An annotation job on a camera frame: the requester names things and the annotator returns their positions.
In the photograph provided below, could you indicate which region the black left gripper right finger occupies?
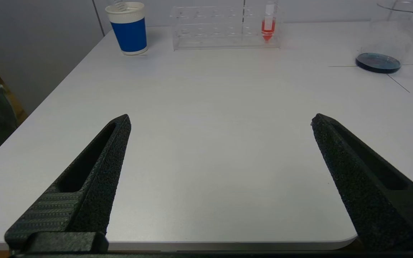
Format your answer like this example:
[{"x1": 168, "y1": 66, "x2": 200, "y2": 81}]
[{"x1": 311, "y1": 114, "x2": 413, "y2": 251}]

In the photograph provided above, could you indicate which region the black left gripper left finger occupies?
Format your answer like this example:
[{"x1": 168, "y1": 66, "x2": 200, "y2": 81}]
[{"x1": 5, "y1": 114, "x2": 132, "y2": 253}]

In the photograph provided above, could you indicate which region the clear glass beaker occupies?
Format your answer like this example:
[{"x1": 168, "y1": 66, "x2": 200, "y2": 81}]
[{"x1": 355, "y1": 0, "x2": 413, "y2": 74}]

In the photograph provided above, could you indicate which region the red pigment test tube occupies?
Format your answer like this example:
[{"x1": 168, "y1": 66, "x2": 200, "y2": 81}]
[{"x1": 261, "y1": 0, "x2": 277, "y2": 43}]

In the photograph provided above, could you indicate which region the clear acrylic test tube rack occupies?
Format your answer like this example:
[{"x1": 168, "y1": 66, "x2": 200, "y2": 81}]
[{"x1": 170, "y1": 4, "x2": 280, "y2": 51}]

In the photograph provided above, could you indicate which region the blue white paper cup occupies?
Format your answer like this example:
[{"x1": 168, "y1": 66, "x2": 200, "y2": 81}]
[{"x1": 105, "y1": 2, "x2": 148, "y2": 56}]

